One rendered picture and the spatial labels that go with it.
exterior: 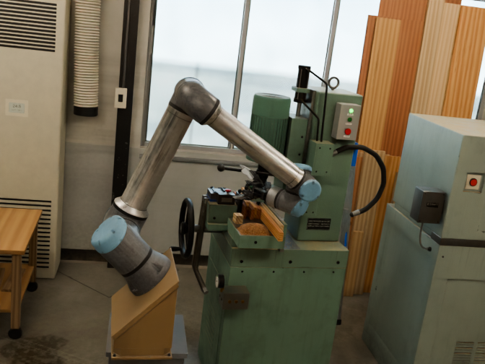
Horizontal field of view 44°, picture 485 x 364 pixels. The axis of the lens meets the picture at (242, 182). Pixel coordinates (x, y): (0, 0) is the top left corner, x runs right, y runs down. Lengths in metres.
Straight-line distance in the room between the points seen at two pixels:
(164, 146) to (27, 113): 1.69
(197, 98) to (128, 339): 0.90
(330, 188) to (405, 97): 1.63
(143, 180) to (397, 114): 2.42
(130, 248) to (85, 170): 2.01
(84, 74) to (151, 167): 1.66
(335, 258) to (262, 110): 0.78
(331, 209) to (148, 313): 1.11
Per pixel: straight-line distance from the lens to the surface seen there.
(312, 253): 2.84
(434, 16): 4.42
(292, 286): 2.88
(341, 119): 2.75
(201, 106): 2.17
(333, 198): 2.91
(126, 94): 4.00
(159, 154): 2.34
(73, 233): 4.38
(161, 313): 2.25
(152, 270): 2.30
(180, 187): 4.25
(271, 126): 2.74
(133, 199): 2.39
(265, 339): 2.97
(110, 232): 2.25
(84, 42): 3.91
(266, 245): 2.64
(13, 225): 3.62
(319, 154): 2.72
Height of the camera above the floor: 1.80
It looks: 15 degrees down
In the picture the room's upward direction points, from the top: 7 degrees clockwise
